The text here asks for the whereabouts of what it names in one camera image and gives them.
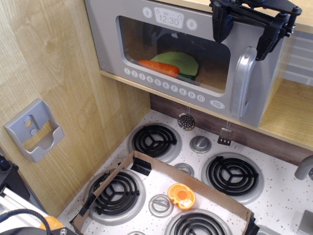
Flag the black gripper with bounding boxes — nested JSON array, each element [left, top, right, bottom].
[[209, 0, 302, 61]]

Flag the grey toy microwave door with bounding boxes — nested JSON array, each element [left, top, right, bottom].
[[85, 0, 282, 127]]

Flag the light green plate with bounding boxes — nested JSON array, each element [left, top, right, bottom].
[[151, 52, 199, 76]]

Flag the orange toy carrot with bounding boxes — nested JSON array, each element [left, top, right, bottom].
[[137, 60, 195, 81]]

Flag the wooden toy kitchen shelf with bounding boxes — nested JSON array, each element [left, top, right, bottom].
[[99, 0, 313, 151]]

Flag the hanging toy strainer spoon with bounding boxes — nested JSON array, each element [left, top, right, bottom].
[[178, 106, 196, 131]]

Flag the hanging toy spatula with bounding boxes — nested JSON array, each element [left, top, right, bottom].
[[217, 121, 233, 146]]

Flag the grey back stove knob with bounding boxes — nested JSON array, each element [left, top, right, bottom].
[[189, 136, 212, 154]]

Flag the grey stove knob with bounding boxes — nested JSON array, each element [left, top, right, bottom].
[[148, 194, 174, 218], [174, 163, 194, 177], [189, 136, 212, 154]]

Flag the back left stove burner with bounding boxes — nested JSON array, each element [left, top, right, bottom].
[[128, 123, 182, 164]]

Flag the stove burner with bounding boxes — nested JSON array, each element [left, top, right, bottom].
[[89, 169, 146, 226], [201, 152, 265, 205], [164, 209, 232, 235], [128, 123, 182, 164]]

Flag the back right stove burner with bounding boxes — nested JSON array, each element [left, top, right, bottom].
[[201, 152, 265, 205]]

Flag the grey middle stove knob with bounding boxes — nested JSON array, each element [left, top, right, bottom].
[[174, 163, 194, 177]]

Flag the grey toy faucet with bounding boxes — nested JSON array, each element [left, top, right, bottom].
[[294, 155, 313, 180]]

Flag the brown cardboard barrier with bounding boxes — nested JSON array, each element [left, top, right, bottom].
[[68, 151, 259, 235]]

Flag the orange toy fruit half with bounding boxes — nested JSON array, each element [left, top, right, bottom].
[[167, 183, 196, 211]]

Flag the grey front stove knob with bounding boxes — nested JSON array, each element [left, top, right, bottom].
[[148, 194, 174, 218]]

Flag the front right stove burner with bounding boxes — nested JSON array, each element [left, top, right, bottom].
[[164, 209, 232, 235]]

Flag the grey sink basin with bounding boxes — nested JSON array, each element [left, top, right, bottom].
[[296, 210, 313, 235]]

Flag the front left stove burner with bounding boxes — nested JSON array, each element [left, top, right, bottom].
[[89, 169, 146, 226]]

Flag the black device at left edge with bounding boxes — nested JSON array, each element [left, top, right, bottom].
[[0, 155, 30, 201]]

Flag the grey wall phone holder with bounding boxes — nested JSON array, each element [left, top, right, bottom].
[[4, 98, 65, 163]]

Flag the black braided cable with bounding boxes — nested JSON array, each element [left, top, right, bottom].
[[0, 208, 51, 232]]

